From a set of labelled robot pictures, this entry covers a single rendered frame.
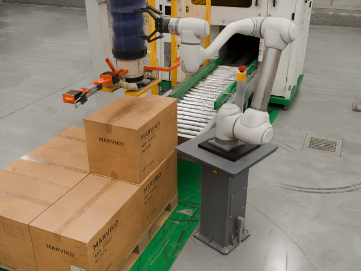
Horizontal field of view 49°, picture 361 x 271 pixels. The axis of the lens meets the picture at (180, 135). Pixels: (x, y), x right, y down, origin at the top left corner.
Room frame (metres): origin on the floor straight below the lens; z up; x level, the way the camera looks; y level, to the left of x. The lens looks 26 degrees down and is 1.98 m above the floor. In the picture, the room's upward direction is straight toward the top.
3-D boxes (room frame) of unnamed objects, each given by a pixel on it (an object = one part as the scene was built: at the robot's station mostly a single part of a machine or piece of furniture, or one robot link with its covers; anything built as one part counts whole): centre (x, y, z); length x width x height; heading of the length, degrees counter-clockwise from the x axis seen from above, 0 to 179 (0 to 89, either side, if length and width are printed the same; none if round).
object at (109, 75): (2.34, 0.43, 1.23); 0.10 x 0.08 x 0.06; 66
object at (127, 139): (2.56, 0.33, 0.74); 0.60 x 0.40 x 0.40; 155
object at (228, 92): (4.19, -0.67, 0.60); 1.60 x 0.10 x 0.09; 157
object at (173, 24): (2.15, 0.03, 1.58); 0.09 x 0.06 x 0.09; 156
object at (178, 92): (4.40, -0.18, 0.60); 1.60 x 0.10 x 0.09; 157
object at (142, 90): (2.53, 0.24, 1.13); 0.34 x 0.10 x 0.05; 156
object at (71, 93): (2.02, 0.58, 1.23); 0.08 x 0.07 x 0.05; 156
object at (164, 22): (2.18, 0.09, 1.58); 0.09 x 0.07 x 0.08; 66
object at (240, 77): (3.22, -0.51, 0.50); 0.07 x 0.07 x 1.00; 67
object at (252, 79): (3.84, -0.59, 0.50); 2.31 x 0.05 x 0.19; 157
